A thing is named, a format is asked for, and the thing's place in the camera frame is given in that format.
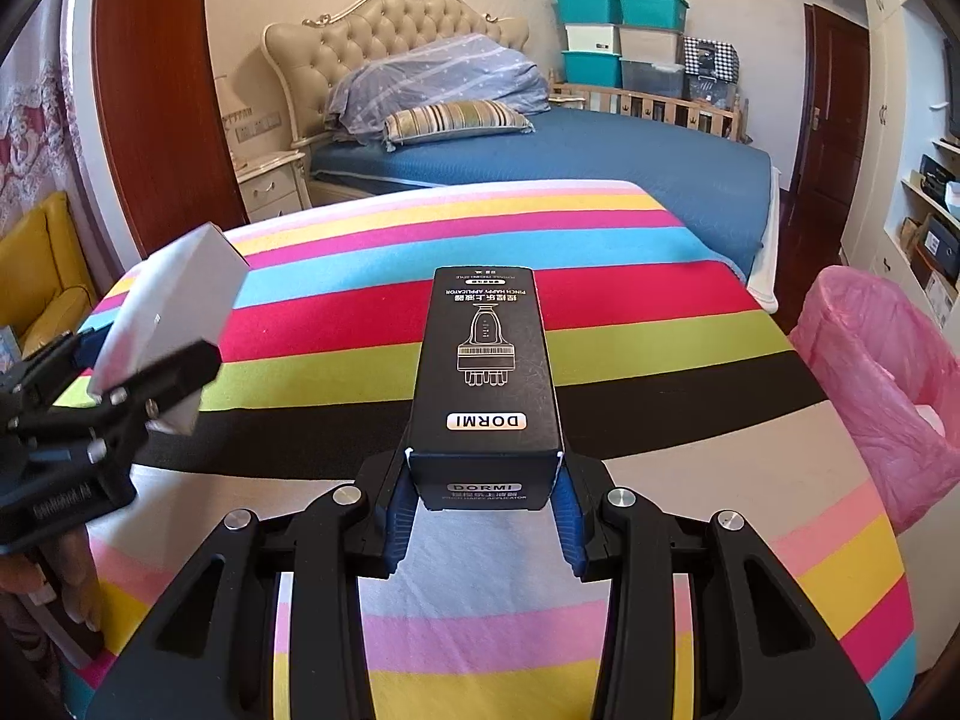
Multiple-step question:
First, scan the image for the beige tufted headboard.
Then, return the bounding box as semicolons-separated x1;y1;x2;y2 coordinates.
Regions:
262;0;532;143

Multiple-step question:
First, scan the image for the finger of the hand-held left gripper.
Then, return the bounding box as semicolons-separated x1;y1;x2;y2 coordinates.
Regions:
19;339;223;467
0;328;107;407

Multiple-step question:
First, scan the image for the rainbow striped tablecloth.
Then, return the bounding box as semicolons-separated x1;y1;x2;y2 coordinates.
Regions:
60;180;927;720

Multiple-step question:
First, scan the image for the teal storage box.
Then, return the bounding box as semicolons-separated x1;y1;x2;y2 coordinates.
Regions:
561;51;623;89
553;0;622;27
616;0;689;35

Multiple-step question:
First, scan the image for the bed with blue sheet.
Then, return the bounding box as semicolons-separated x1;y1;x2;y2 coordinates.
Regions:
309;109;785;293

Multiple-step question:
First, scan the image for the dark brown room door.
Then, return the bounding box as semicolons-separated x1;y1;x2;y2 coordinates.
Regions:
780;4;871;293

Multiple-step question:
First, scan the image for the person's left hand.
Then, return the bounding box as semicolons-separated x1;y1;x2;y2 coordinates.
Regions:
0;521;106;635

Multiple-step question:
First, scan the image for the striped pillow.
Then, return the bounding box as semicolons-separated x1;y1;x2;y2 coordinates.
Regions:
382;99;535;155

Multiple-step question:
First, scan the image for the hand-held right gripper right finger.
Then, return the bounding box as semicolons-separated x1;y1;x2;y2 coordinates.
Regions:
551;454;878;720

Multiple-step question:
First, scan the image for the white built-in wardrobe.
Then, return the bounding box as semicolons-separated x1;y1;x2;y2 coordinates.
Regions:
840;0;960;331

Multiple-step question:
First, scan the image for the black shelf device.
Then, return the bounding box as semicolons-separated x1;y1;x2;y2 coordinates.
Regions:
919;154;960;196

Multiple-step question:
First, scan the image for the dark shelf box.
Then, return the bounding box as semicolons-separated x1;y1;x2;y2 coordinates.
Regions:
919;211;960;278

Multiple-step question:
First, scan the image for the cream nightstand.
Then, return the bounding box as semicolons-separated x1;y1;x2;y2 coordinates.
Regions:
236;150;310;222

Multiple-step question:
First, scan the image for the clear grey storage box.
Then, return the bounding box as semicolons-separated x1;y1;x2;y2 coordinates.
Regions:
621;60;687;100

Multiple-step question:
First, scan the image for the small white carton box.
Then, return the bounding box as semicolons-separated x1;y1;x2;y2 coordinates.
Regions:
86;221;250;437

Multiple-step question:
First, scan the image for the yellow armchair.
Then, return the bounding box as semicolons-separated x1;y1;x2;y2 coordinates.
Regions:
0;191;98;357

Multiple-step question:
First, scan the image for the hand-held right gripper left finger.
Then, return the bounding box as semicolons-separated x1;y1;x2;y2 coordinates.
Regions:
82;454;421;720

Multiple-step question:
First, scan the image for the lace curtain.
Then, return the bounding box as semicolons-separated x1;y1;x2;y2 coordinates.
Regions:
0;0;98;241

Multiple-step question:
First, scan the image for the beige storage box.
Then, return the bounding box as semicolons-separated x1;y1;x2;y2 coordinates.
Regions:
619;26;685;65

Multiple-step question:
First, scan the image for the wooden crib rail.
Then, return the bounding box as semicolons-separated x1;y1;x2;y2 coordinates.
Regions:
547;71;751;143

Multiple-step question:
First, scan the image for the black television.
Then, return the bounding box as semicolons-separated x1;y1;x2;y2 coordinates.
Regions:
943;37;960;140

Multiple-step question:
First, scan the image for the wall switch panel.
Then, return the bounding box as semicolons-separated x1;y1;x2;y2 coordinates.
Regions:
225;111;282;142

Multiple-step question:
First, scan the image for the brown wooden door panel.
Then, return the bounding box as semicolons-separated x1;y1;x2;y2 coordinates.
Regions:
90;0;252;256

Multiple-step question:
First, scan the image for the long black carton box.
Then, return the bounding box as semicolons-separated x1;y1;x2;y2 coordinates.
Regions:
405;265;567;515

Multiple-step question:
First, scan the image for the folded blue-grey duvet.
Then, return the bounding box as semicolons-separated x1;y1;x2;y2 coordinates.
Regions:
324;34;552;143

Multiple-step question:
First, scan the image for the black-white checkered bag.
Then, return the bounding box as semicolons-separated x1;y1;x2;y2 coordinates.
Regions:
682;36;740;82

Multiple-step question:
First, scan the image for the bin with pink liner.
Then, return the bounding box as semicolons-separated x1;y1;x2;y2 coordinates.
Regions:
787;264;960;533

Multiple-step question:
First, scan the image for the white storage box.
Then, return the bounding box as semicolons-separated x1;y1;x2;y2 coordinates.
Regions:
564;22;623;55

